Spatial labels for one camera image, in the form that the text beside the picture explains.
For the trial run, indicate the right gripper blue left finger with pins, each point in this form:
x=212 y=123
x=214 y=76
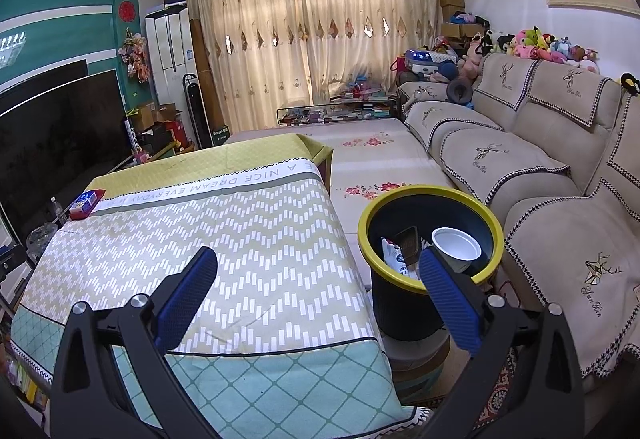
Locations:
x=177 y=300

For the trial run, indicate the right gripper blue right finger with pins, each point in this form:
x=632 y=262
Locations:
x=457 y=312

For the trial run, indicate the white plastic bowl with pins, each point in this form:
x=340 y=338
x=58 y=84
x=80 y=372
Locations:
x=457 y=248

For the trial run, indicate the white blue tube packet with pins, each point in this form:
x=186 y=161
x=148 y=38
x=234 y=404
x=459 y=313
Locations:
x=402 y=260

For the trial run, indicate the yellow rimmed dark trash bin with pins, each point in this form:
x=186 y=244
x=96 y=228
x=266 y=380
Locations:
x=425 y=245

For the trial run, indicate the patterned green yellow tablecloth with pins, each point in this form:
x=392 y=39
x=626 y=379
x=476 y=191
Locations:
x=277 y=338

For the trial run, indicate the red blue snack box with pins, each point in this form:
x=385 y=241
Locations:
x=84 y=205

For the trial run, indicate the red fire extinguisher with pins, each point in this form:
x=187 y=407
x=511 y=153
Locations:
x=177 y=130

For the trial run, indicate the floral beige floor rug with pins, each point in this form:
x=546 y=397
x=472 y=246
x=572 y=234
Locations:
x=369 y=158

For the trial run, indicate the beige sectional sofa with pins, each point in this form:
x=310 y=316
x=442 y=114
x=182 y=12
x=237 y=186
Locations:
x=553 y=152

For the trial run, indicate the black tower fan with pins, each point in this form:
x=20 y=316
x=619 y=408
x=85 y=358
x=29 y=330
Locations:
x=197 y=111

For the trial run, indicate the black flat television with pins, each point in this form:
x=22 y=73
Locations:
x=57 y=134

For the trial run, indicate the low glass shelf with books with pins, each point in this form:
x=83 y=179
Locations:
x=377 y=108

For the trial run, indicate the white cabinet air conditioner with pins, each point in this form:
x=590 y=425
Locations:
x=171 y=53

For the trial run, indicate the pile of plush toys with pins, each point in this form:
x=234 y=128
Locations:
x=451 y=60

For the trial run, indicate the cream embroidered curtains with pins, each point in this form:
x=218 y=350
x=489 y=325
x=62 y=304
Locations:
x=270 y=54

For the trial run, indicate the black yellow monkey plush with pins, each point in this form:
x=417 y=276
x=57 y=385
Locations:
x=630 y=83

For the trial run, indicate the stacked cardboard boxes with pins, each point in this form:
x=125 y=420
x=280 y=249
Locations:
x=458 y=22

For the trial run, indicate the artificial flower wall decoration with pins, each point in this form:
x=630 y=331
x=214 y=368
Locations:
x=134 y=56

